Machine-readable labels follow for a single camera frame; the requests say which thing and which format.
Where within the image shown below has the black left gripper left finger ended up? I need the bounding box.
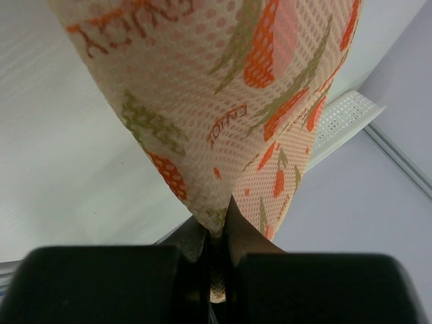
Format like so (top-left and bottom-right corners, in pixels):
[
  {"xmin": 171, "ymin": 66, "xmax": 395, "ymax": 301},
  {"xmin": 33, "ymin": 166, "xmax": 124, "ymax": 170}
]
[{"xmin": 1, "ymin": 218, "xmax": 210, "ymax": 323}]

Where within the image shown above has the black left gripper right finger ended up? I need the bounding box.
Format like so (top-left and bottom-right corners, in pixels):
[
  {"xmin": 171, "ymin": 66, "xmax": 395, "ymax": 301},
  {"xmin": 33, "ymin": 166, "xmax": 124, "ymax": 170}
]
[{"xmin": 224, "ymin": 200, "xmax": 428, "ymax": 323}]

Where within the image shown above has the floral mesh laundry bag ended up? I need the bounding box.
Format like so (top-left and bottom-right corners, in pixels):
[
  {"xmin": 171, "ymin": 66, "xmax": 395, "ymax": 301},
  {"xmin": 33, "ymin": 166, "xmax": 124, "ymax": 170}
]
[{"xmin": 47, "ymin": 0, "xmax": 365, "ymax": 303}]

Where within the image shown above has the white perforated plastic basket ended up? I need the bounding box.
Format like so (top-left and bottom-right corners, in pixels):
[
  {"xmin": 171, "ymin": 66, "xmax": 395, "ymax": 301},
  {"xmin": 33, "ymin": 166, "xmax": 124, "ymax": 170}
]
[{"xmin": 306, "ymin": 90, "xmax": 385, "ymax": 171}]

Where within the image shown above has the right aluminium frame post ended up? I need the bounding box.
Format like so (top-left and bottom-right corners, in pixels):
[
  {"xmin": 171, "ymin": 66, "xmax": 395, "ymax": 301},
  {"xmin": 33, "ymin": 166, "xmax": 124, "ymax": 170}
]
[{"xmin": 364, "ymin": 122, "xmax": 432, "ymax": 200}]

